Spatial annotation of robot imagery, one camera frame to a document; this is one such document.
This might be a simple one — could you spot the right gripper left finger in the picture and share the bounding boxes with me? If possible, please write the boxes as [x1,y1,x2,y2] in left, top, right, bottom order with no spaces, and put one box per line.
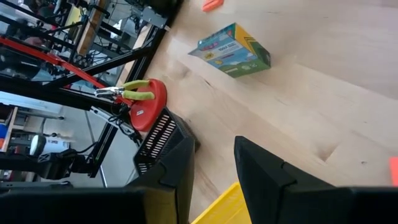
[126,136,196,224]

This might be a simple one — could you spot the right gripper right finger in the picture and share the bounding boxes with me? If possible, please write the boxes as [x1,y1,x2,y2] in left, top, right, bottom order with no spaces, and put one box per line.
[233,136,352,224]

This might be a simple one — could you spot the orange eraser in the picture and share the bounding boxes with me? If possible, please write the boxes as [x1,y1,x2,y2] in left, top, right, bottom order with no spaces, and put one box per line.
[201,0,224,12]
[388,156,398,187]

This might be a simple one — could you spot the green yellow crayon box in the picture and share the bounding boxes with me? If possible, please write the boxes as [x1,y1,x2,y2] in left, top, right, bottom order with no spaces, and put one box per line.
[188,22,272,78]

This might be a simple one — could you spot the black plastic slotted basket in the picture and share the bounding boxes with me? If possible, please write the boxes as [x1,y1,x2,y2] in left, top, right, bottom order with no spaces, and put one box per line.
[132,107,201,177]

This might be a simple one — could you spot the yellow plastic slotted basket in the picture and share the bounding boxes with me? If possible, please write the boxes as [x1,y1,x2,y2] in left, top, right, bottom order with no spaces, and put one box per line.
[191,181,252,224]

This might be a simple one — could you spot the red round disc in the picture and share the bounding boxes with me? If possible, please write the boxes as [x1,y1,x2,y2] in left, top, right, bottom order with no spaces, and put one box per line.
[129,78,168,133]

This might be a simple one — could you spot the white cylinder device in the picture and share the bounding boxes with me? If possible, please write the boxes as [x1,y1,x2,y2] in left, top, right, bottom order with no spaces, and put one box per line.
[29,134,72,156]

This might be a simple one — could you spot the red metal bar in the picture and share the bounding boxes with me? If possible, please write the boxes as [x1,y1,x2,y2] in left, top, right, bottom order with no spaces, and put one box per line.
[0,36,134,107]

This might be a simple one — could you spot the wooden plank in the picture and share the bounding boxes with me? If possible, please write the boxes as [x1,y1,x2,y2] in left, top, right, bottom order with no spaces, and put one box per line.
[76,0,108,57]

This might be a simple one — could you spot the black cable bundle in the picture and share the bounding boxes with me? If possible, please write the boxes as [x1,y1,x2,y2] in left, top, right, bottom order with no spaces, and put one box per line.
[107,104,139,139]

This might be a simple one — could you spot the green-handled pliers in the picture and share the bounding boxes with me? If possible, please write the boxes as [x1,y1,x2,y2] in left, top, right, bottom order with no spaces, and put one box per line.
[95,79,155,101]

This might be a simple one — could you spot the black rig frame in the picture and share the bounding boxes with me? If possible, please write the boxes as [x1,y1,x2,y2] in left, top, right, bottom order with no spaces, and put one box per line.
[0,0,184,187]

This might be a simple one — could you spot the grey metal bracket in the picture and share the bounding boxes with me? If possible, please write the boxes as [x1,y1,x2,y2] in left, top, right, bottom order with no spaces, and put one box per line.
[139,6,171,29]

